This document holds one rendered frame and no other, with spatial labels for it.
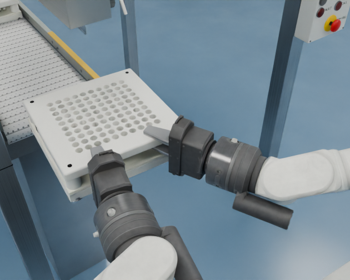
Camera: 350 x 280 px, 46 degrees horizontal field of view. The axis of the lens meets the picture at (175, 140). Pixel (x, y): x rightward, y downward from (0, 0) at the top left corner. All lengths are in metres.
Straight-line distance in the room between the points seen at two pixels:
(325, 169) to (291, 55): 0.82
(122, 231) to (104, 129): 0.26
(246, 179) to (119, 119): 0.28
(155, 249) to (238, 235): 1.36
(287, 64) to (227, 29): 1.99
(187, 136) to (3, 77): 0.69
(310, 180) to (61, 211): 1.01
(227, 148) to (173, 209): 1.29
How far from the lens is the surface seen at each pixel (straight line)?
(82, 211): 1.55
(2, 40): 1.46
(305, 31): 1.37
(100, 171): 0.66
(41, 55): 1.33
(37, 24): 1.45
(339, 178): 0.68
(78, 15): 0.97
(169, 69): 2.88
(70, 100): 0.87
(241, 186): 0.69
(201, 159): 0.71
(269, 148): 1.68
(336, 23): 1.39
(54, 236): 1.58
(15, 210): 1.12
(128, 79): 0.92
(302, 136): 2.43
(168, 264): 0.54
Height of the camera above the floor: 1.53
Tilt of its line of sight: 42 degrees down
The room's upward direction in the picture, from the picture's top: straight up
